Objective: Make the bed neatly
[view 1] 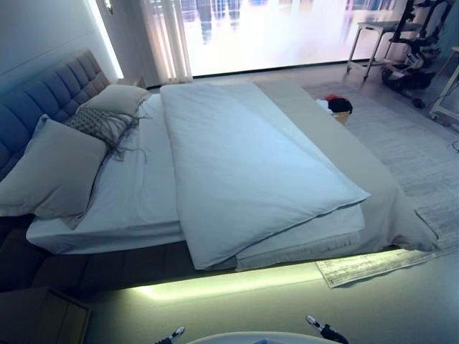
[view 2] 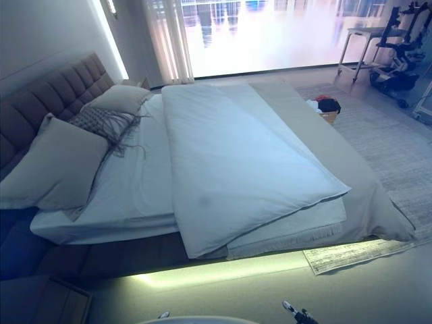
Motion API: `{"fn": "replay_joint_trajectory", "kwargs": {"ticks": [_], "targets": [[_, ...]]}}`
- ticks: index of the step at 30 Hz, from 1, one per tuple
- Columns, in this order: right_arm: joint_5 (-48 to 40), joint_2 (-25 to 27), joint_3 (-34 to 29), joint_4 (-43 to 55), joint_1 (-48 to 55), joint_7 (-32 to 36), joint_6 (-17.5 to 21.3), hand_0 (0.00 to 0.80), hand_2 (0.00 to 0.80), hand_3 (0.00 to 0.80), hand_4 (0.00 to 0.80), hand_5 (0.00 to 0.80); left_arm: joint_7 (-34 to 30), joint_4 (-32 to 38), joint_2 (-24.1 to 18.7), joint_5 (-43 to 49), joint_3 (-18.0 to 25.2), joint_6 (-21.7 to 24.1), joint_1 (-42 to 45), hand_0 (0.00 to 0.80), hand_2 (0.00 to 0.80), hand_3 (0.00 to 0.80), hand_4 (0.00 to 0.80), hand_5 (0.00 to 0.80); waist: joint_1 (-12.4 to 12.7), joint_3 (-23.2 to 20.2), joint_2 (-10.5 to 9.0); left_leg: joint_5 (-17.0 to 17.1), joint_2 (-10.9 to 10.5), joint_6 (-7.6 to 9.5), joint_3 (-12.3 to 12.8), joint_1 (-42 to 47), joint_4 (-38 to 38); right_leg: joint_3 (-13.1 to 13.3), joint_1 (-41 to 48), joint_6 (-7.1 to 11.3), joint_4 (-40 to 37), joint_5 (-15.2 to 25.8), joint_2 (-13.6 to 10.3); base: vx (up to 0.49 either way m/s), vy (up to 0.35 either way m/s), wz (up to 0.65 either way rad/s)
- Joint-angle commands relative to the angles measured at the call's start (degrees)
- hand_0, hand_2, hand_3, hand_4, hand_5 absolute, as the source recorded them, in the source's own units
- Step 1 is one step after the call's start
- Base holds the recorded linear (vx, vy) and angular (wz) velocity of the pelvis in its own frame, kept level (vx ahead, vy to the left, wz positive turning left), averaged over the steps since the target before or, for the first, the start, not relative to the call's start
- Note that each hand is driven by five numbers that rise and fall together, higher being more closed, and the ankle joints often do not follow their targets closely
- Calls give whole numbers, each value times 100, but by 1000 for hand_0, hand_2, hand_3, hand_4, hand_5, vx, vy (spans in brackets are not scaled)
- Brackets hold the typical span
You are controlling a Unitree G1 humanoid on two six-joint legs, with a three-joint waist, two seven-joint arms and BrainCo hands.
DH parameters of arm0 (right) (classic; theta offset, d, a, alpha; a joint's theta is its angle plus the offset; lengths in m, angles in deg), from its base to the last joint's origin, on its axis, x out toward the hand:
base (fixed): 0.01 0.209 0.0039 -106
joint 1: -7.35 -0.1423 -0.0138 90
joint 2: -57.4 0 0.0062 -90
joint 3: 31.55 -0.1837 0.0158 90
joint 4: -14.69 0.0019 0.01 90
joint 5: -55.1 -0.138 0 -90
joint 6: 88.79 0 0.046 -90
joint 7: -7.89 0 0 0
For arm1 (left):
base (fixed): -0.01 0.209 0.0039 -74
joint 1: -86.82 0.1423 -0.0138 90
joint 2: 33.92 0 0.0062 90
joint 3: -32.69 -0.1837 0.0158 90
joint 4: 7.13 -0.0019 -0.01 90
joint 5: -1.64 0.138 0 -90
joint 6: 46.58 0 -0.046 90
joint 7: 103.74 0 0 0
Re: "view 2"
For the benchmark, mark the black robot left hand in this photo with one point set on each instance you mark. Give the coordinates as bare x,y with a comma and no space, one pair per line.
164,314

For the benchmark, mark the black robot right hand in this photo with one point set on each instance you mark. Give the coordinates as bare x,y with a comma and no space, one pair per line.
302,316

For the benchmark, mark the white duvet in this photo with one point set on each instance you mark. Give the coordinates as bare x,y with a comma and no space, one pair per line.
236,152

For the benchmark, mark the wooden nightstand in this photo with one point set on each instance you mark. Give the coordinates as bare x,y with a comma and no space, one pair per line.
136,83
44,303

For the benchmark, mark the white sheeted mattress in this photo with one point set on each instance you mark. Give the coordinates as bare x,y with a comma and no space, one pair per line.
135,189

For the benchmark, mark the beige fringed bedspread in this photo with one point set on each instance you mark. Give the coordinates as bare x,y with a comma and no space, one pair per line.
337,152

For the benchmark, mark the beige pillow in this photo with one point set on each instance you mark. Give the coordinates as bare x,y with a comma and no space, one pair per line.
118,99
54,168

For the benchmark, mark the grey patterned rug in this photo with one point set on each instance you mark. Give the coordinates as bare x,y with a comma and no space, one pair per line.
388,152

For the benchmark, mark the wooden laundry basket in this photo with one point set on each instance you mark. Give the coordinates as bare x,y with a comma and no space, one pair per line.
329,117

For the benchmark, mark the grey fringed decorative cushion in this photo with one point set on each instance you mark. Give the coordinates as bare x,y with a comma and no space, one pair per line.
98,123

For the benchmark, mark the white garment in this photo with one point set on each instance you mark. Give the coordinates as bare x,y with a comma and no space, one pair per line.
312,106

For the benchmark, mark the black garment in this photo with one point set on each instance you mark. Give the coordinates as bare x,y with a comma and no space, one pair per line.
330,105

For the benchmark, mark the red garment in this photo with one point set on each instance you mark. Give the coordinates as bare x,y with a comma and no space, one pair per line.
322,98

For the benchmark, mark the brown tufted headboard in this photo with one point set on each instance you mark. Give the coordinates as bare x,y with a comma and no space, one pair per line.
33,101

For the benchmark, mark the sheer pale curtain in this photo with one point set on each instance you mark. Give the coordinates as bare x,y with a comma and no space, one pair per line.
168,40

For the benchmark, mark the black wheeled equipment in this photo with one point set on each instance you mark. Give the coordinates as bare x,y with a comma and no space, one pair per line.
398,47

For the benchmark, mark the dark wooden bed frame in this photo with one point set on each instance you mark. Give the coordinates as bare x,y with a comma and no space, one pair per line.
67,256

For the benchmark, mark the white metal frame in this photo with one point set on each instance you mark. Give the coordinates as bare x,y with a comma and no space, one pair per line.
422,104

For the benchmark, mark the vertical wall light strip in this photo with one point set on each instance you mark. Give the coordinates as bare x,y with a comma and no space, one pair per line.
113,40

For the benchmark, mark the metal frame table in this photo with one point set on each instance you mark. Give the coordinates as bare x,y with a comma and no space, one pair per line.
366,31

